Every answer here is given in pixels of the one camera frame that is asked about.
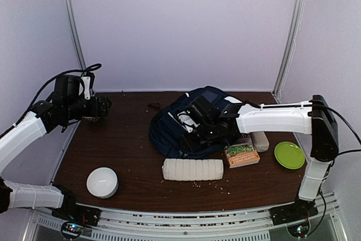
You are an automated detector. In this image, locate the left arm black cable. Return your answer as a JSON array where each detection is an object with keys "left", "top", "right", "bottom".
[{"left": 11, "top": 63, "right": 102, "bottom": 129}]

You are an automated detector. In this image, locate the right aluminium frame post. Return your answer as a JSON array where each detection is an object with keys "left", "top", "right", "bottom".
[{"left": 272, "top": 0, "right": 305, "bottom": 101}]

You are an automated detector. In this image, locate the left aluminium frame post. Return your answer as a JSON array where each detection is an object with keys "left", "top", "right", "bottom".
[{"left": 64, "top": 0, "right": 87, "bottom": 69}]

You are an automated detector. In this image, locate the purple cover paperback book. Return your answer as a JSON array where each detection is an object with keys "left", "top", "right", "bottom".
[{"left": 236, "top": 134, "right": 252, "bottom": 145}]

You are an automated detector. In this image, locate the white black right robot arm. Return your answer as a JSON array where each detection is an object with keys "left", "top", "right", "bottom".
[{"left": 176, "top": 95, "right": 339, "bottom": 220}]

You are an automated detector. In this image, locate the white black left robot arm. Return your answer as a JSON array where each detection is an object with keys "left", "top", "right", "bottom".
[{"left": 1, "top": 71, "right": 112, "bottom": 221}]

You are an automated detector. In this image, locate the white front rail frame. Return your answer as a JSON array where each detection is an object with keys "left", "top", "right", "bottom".
[{"left": 22, "top": 192, "right": 347, "bottom": 241}]

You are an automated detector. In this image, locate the beige glasses case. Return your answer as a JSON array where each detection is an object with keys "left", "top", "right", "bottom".
[{"left": 250, "top": 132, "right": 270, "bottom": 152}]

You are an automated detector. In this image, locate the navy blue student backpack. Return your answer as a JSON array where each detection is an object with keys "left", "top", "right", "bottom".
[{"left": 148, "top": 86, "right": 242, "bottom": 159}]

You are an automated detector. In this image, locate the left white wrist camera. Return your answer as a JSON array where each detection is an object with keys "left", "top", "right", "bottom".
[{"left": 79, "top": 72, "right": 95, "bottom": 100}]

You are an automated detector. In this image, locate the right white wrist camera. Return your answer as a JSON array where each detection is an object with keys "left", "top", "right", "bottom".
[{"left": 176, "top": 111, "right": 200, "bottom": 133}]

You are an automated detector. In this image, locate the pink patterned small bowl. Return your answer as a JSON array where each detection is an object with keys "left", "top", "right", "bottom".
[{"left": 82, "top": 117, "right": 100, "bottom": 122}]

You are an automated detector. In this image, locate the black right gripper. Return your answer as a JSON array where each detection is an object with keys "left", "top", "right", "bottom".
[{"left": 178, "top": 121, "right": 217, "bottom": 154}]

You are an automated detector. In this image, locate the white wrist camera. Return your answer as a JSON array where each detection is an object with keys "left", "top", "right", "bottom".
[
  {"left": 79, "top": 72, "right": 95, "bottom": 100},
  {"left": 176, "top": 111, "right": 200, "bottom": 133}
]

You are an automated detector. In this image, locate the white ceramic bowl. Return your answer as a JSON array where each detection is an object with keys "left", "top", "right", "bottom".
[{"left": 86, "top": 167, "right": 118, "bottom": 199}]

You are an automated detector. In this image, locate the aluminium frame post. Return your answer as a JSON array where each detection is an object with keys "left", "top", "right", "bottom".
[
  {"left": 64, "top": 0, "right": 87, "bottom": 69},
  {"left": 272, "top": 0, "right": 305, "bottom": 101}
]

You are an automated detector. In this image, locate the orange treehouse paperback book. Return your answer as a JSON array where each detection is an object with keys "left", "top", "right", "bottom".
[{"left": 224, "top": 143, "right": 260, "bottom": 168}]

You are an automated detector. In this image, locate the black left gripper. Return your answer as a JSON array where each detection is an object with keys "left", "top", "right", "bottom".
[{"left": 64, "top": 95, "right": 111, "bottom": 120}]

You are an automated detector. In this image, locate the green plate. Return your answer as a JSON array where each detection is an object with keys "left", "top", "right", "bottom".
[{"left": 274, "top": 142, "right": 305, "bottom": 170}]

